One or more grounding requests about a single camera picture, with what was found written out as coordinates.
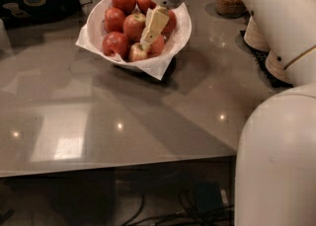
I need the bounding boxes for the black mat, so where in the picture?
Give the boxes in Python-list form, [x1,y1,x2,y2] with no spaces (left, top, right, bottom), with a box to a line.
[245,42,292,88]

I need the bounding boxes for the red yellow apple centre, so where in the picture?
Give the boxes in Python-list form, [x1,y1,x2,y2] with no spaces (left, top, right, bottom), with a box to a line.
[123,13,146,41]

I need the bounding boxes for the black power adapter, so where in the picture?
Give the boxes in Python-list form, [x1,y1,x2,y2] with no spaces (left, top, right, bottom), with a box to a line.
[194,182,224,213]

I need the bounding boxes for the red apple front right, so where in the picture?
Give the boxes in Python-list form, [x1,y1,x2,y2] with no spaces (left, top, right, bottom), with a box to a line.
[148,35,165,57]

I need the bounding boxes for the white paper liner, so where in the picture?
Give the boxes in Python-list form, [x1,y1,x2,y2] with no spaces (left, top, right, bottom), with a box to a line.
[77,0,192,79]

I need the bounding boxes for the glass jar with grains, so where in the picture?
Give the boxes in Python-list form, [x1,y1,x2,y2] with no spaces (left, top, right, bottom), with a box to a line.
[215,0,246,18]

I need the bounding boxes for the red apple top left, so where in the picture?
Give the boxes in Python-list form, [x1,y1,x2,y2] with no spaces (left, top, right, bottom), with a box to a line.
[112,0,136,14]

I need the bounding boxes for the red apple top right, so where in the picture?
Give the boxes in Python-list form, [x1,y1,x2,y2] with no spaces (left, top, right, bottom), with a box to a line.
[137,0,156,14]

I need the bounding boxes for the black laptop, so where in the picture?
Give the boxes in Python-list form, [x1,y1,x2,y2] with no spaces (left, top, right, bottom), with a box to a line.
[0,0,81,27]

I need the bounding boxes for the stack of paper plates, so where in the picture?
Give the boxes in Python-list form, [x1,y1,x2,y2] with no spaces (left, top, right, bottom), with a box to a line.
[244,18,270,52]

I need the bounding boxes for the yellow red apple front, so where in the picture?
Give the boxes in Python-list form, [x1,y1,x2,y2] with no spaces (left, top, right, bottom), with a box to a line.
[128,42,149,62]

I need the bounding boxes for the black cables on floor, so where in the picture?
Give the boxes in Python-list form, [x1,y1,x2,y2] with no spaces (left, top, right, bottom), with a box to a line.
[119,187,235,226]

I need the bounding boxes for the red apple front left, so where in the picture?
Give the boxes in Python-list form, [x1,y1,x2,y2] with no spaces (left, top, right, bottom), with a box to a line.
[102,32,129,58]

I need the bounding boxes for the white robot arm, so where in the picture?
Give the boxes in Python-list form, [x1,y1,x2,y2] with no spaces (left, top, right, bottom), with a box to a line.
[234,0,316,226]

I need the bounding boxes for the red apple left middle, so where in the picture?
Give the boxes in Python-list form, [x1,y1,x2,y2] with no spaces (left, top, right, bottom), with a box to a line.
[105,7,125,33]

